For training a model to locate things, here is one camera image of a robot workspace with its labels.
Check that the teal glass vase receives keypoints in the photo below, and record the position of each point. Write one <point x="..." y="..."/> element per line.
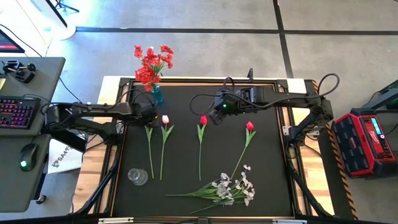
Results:
<point x="158" y="96"/>

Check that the grey desk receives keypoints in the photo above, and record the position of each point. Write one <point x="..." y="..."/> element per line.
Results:
<point x="15" y="186"/>

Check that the black computer mouse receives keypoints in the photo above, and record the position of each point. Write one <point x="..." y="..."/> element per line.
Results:
<point x="28" y="155"/>

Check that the white artificial flower bunch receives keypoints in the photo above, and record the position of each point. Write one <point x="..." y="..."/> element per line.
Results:
<point x="228" y="202"/>
<point x="224" y="177"/>

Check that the black table mat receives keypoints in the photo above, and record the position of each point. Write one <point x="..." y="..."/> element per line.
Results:
<point x="186" y="149"/>

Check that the red artificial poppy bunch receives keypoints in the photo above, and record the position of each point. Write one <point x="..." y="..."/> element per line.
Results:
<point x="146" y="74"/>
<point x="166" y="49"/>

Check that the white round stand base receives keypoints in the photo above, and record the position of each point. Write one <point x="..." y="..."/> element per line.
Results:
<point x="66" y="32"/>

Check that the black clamp mount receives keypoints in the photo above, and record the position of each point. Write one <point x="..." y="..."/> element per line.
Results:
<point x="21" y="74"/>

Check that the black desk caster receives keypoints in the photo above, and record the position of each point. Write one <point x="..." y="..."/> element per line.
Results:
<point x="41" y="199"/>

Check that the black hazard-striped floor strip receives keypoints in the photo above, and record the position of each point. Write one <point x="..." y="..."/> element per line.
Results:
<point x="329" y="174"/>

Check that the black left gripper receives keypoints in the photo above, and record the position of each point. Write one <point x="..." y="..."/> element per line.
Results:
<point x="146" y="113"/>

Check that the black computer monitor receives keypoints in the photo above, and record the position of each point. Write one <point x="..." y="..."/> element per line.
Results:
<point x="7" y="43"/>

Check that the clear glass vase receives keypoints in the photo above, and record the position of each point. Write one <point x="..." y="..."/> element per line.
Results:
<point x="137" y="176"/>

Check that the black aluminium table frame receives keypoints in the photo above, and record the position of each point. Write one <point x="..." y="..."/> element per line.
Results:
<point x="186" y="81"/>

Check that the green and black device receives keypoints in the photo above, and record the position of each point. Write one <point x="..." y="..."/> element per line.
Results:
<point x="388" y="96"/>

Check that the pink artificial tulip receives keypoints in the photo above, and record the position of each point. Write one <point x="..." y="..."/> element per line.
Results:
<point x="149" y="132"/>
<point x="165" y="119"/>

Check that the red artificial tulip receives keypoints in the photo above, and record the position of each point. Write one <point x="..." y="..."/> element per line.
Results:
<point x="203" y="119"/>
<point x="249" y="126"/>

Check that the white printed bag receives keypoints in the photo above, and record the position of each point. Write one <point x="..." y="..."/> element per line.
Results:
<point x="62" y="158"/>

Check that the black backlit keyboard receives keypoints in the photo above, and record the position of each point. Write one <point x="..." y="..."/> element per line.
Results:
<point x="17" y="112"/>

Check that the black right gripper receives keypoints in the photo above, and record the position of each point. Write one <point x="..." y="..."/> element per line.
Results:
<point x="230" y="101"/>

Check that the red and black toolbox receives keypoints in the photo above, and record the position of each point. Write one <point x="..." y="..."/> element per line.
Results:
<point x="351" y="146"/>

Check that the silver frame bracket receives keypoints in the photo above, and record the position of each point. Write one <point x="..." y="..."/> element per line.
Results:
<point x="115" y="220"/>
<point x="289" y="221"/>

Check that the dark clamp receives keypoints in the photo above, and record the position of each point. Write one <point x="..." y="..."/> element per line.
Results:
<point x="250" y="74"/>

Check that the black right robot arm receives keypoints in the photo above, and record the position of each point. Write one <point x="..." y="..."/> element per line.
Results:
<point x="295" y="98"/>

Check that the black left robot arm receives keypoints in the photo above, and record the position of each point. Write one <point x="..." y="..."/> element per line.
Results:
<point x="93" y="109"/>

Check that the black tripod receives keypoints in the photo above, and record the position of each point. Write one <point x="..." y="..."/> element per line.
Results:
<point x="62" y="3"/>

